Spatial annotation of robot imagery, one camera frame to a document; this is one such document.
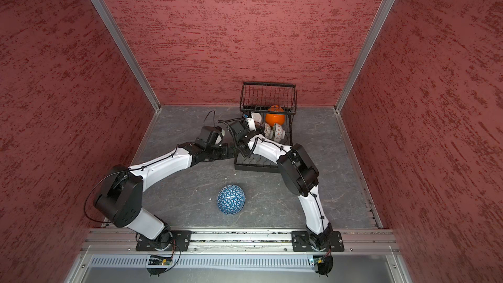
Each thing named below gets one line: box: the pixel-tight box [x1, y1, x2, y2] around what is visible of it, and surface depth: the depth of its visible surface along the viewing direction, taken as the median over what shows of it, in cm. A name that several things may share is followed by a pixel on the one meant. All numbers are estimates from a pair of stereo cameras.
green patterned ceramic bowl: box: [272, 122, 286, 143], surface depth 99 cm
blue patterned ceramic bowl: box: [217, 184, 246, 215], surface depth 83 cm
